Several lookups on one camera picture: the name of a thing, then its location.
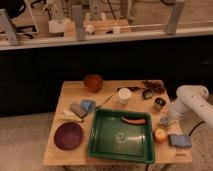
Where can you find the white cup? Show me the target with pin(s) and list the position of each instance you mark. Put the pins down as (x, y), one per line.
(124, 94)

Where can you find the wooden table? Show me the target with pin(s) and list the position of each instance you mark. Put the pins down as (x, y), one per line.
(74, 91)

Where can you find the white box device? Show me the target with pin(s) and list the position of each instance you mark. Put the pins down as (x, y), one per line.
(58, 26)

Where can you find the green plastic tray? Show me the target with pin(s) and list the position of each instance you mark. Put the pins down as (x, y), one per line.
(112, 138)

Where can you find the orange brown bowl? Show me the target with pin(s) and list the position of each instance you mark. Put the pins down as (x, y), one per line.
(93, 82)

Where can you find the grey metal post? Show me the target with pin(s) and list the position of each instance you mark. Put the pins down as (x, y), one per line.
(78, 21)
(7, 25)
(175, 16)

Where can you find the small dark cup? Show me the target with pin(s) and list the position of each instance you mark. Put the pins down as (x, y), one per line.
(147, 94)

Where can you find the thin brush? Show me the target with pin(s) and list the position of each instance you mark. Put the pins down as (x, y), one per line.
(104, 102)

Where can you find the light blue cloth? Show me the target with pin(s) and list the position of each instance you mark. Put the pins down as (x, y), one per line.
(88, 105)

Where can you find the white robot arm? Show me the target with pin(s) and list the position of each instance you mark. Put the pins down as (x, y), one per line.
(192, 97)

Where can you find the grey metal post left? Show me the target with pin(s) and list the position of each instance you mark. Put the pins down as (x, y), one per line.
(7, 25)

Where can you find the grey metal post middle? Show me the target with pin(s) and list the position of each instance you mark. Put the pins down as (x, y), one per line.
(78, 21)

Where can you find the grey metal post right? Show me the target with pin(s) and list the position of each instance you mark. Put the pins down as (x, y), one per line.
(175, 16)

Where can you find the blue grey sponge right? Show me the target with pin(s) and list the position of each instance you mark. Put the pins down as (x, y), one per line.
(180, 141)

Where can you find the orange sausage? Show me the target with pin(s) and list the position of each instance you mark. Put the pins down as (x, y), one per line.
(134, 121)

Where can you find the purple round plate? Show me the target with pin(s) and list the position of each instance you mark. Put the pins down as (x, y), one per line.
(68, 136)

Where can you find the pale yellow cloth left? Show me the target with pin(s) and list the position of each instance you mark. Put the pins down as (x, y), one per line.
(67, 114)

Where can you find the red yellow apple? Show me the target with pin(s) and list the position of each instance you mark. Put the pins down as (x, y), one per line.
(160, 135)

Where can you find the dark brown dried bunch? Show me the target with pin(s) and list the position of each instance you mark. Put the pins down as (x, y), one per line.
(155, 86)

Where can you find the small glass jar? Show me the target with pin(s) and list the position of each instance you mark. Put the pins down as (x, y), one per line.
(159, 103)

